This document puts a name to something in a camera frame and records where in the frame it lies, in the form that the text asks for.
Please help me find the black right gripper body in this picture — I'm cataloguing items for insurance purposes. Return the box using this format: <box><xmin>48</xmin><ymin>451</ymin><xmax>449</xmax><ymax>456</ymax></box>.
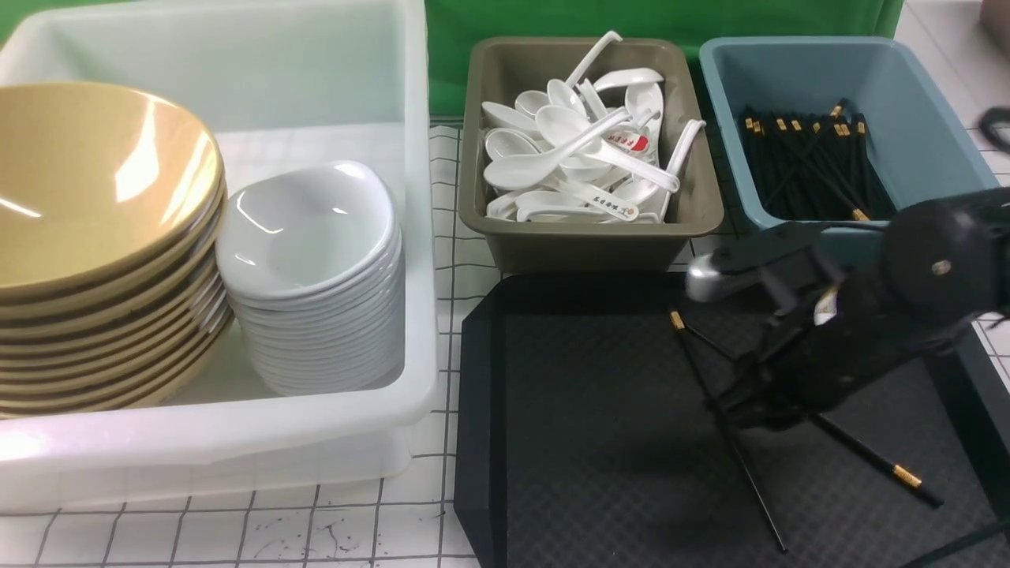
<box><xmin>685</xmin><ymin>222</ymin><xmax>980</xmax><ymax>430</ymax></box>

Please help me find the black chopstick gold tip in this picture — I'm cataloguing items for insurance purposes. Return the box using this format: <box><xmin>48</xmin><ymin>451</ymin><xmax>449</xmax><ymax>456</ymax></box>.
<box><xmin>668</xmin><ymin>308</ymin><xmax>789</xmax><ymax>555</ymax></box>

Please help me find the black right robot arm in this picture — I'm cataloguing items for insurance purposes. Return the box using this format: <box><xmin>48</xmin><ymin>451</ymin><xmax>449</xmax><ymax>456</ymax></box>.
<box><xmin>685</xmin><ymin>188</ymin><xmax>1008</xmax><ymax>431</ymax></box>

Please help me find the stack of yellow noodle bowls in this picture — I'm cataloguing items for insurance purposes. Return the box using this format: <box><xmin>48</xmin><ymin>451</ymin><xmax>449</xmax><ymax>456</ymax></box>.
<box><xmin>1</xmin><ymin>80</ymin><xmax>234</xmax><ymax>420</ymax></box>

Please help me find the pile of black chopsticks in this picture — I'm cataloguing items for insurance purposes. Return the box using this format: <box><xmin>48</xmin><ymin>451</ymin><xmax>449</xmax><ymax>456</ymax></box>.
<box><xmin>737</xmin><ymin>98</ymin><xmax>897</xmax><ymax>222</ymax></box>

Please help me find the white spoon with red label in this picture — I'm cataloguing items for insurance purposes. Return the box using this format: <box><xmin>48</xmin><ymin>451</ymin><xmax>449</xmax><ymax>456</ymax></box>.
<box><xmin>608</xmin><ymin>84</ymin><xmax>666</xmax><ymax>166</ymax></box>

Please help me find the black serving tray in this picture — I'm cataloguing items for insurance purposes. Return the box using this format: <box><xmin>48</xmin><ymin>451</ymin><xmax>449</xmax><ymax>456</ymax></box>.
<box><xmin>455</xmin><ymin>272</ymin><xmax>1008</xmax><ymax>567</ymax></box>

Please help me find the white spoon top right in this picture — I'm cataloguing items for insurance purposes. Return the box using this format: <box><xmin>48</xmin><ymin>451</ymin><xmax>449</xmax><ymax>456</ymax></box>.
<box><xmin>593</xmin><ymin>68</ymin><xmax>666</xmax><ymax>92</ymax></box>

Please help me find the olive spoon bin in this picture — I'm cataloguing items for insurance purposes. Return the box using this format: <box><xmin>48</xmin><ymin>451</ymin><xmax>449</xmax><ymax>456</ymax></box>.
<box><xmin>457</xmin><ymin>36</ymin><xmax>724</xmax><ymax>274</ymax></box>

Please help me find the stack of white dishes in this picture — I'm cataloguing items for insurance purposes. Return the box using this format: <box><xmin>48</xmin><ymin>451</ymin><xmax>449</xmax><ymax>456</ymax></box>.
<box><xmin>216</xmin><ymin>159</ymin><xmax>406</xmax><ymax>396</ymax></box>

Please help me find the large white plastic tub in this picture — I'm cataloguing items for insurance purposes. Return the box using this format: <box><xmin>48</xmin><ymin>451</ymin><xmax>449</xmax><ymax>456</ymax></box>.
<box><xmin>2</xmin><ymin>1</ymin><xmax>439</xmax><ymax>513</ymax></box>

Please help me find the white spoon right handle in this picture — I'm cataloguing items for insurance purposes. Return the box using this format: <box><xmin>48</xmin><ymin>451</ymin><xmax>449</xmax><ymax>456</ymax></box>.
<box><xmin>659</xmin><ymin>119</ymin><xmax>706</xmax><ymax>223</ymax></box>

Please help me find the black cable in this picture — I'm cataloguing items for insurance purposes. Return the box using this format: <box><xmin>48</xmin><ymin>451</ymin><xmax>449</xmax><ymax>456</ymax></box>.
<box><xmin>978</xmin><ymin>106</ymin><xmax>1010</xmax><ymax>155</ymax></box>

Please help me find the white spoon printed handle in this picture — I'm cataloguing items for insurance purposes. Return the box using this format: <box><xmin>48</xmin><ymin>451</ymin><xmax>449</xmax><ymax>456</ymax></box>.
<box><xmin>542</xmin><ymin>177</ymin><xmax>639</xmax><ymax>222</ymax></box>

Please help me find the white spoon long handle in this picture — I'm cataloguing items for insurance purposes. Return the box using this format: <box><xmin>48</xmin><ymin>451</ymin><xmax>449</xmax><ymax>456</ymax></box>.
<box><xmin>483</xmin><ymin>105</ymin><xmax>631</xmax><ymax>190</ymax></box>

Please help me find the white spoon upright handle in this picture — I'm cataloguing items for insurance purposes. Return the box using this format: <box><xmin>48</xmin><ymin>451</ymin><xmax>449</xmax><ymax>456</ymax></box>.
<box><xmin>565</xmin><ymin>30</ymin><xmax>623</xmax><ymax>88</ymax></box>

